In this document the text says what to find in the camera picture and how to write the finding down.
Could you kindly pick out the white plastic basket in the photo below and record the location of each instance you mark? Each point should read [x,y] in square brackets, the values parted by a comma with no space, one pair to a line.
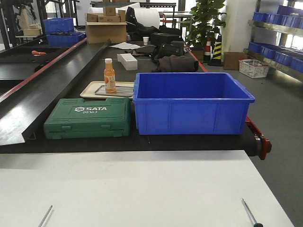
[253,68]

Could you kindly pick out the dark folded cloth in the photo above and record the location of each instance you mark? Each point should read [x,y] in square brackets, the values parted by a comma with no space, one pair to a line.
[175,63]

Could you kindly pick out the black bag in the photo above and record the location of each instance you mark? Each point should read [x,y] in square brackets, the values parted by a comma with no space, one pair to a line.
[165,50]

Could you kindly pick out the green-handled screwdriver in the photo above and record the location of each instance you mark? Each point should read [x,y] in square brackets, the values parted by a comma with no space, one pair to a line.
[45,216]
[250,215]

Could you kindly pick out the large cardboard box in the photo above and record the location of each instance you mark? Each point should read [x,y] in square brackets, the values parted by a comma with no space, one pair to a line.
[100,32]

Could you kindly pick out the blue crate on left table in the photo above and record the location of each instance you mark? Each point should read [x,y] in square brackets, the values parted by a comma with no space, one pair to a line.
[66,40]

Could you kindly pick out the black yellow traffic cone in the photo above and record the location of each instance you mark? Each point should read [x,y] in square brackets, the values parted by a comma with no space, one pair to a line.
[217,53]

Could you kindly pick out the white paper cup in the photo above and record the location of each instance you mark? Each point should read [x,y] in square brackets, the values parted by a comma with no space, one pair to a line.
[145,40]

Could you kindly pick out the small brown cardboard box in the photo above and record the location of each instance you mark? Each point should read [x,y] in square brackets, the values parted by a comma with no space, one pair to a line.
[231,60]

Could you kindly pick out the green SATA tool case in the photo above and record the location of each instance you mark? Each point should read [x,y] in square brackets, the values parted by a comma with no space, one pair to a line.
[78,118]

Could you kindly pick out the red white traffic cone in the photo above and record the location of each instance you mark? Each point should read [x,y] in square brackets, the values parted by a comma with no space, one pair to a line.
[207,52]

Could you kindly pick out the large blue plastic bin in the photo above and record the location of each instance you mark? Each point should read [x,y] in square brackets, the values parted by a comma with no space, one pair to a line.
[190,103]

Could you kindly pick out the metal shelf rack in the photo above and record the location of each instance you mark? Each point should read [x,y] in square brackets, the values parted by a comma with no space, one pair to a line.
[268,41]

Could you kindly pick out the potted green plant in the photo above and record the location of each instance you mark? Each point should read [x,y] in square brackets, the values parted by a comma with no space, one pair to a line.
[205,23]

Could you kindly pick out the orange juice bottle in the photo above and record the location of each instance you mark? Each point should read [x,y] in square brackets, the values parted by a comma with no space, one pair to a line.
[109,76]

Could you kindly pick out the white foam block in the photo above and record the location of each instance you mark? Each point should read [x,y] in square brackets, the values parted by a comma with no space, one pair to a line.
[128,61]

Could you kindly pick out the beige plastic tray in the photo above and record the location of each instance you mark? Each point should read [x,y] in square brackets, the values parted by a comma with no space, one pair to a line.
[96,90]

